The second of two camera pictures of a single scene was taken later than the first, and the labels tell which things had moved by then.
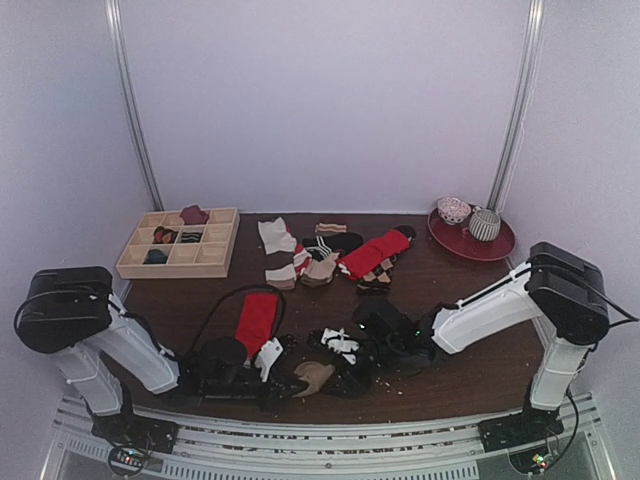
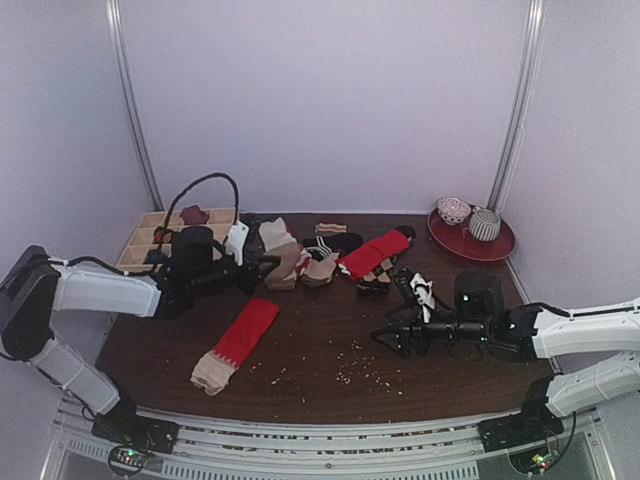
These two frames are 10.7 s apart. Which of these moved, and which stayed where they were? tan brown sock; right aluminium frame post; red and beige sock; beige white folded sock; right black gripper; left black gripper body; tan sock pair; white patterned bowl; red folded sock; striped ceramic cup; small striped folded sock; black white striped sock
Moved: red and beige sock; left black gripper body; tan brown sock; right black gripper
Stayed: tan sock pair; white patterned bowl; right aluminium frame post; red folded sock; beige white folded sock; small striped folded sock; black white striped sock; striped ceramic cup
